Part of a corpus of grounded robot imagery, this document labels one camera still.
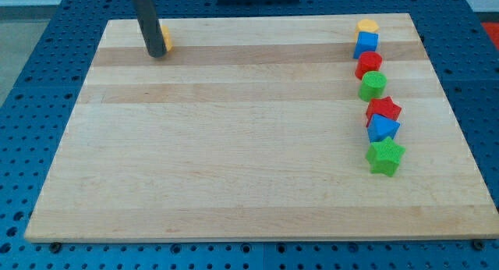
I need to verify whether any blue cube block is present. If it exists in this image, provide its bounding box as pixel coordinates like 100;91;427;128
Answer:
352;31;379;59

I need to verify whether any yellow hexagon block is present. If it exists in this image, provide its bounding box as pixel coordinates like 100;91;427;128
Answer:
355;19;380;41

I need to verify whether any light wooden board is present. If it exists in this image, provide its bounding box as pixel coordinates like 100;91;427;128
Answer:
25;13;498;243

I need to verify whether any yellow block behind rod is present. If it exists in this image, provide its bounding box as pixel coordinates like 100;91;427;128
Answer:
161;25;172;52

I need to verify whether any blue triangle block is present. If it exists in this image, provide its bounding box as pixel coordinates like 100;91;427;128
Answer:
367;114;401;142

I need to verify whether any green cylinder block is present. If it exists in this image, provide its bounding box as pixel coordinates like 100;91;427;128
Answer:
358;71;388;102

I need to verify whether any green star block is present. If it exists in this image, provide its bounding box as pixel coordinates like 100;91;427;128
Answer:
366;137;406;177

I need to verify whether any red star block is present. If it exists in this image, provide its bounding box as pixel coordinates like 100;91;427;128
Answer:
366;96;402;127

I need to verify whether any red cylinder block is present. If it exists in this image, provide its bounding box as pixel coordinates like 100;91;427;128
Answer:
355;51;383;80

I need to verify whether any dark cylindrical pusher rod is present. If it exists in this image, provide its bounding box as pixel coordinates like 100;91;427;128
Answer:
131;0;168;59

